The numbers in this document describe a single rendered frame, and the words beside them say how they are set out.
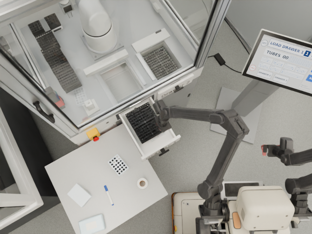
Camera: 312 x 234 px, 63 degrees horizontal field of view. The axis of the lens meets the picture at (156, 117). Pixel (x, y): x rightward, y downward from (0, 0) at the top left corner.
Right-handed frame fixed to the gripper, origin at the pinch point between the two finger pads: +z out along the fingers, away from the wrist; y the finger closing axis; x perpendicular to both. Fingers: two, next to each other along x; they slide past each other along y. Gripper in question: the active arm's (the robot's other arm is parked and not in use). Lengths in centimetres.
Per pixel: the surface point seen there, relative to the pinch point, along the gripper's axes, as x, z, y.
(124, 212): -44, 24, 33
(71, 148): -69, 98, -47
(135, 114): -9.9, 7.1, -17.9
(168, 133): 4.9, 13.7, 2.3
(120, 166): -33.8, 18.8, 6.5
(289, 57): 91, -17, 1
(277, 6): 152, 25, -57
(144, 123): -7.0, 10.1, -10.2
